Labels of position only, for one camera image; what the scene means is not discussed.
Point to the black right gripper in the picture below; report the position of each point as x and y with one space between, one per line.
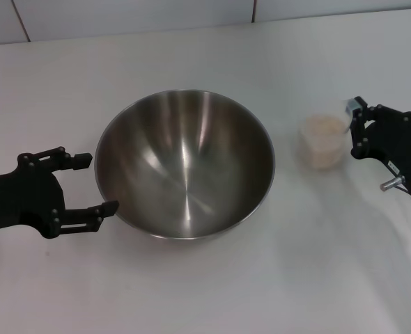
397 146

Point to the stainless steel mixing bowl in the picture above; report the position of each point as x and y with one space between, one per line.
184 163

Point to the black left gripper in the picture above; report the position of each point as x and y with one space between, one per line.
21 198

